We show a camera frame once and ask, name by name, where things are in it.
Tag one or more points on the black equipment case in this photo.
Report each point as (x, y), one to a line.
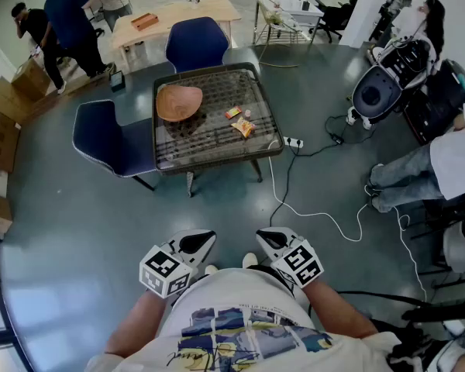
(441, 103)

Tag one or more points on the person's white left shoe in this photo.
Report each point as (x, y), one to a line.
(211, 269)

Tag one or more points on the person's black shorts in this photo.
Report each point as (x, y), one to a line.
(275, 277)

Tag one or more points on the blue chair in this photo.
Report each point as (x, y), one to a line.
(195, 41)
(100, 138)

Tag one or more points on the grey office chair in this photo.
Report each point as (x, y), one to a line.
(455, 246)

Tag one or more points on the person's right forearm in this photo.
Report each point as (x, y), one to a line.
(333, 308)

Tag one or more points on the black tripod stand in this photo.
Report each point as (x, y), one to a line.
(430, 308)

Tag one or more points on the black and white robot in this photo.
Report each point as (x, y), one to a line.
(376, 91)

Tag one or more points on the black power adapter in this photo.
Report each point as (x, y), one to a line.
(337, 138)

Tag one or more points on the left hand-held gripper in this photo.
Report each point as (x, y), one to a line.
(164, 273)

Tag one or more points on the orange patterned snack packet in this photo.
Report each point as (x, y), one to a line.
(243, 126)

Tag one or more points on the orange wooden box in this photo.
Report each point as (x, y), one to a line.
(144, 21)

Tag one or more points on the light wooden table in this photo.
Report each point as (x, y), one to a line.
(201, 12)

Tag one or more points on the dark teal box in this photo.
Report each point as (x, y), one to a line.
(117, 80)

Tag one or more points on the white desk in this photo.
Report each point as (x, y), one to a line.
(298, 6)

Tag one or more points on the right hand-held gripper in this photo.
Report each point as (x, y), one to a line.
(300, 266)

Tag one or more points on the person's white right shoe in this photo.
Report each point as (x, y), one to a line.
(250, 260)

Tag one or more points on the wicker glass-top table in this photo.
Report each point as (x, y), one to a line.
(224, 87)

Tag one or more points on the small pink white object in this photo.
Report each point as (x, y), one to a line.
(249, 112)

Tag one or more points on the person's white printed shirt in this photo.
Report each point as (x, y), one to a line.
(236, 308)

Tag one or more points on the wooden bowl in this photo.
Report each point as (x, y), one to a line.
(178, 103)

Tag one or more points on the red yellow snack packet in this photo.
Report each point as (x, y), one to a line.
(233, 112)

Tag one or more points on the person's white shoe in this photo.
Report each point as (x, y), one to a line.
(250, 260)
(211, 269)

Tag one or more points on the black office chair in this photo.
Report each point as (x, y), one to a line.
(335, 16)

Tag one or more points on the person's left forearm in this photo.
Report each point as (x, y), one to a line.
(139, 324)

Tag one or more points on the white power strip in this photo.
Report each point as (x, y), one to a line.
(293, 142)

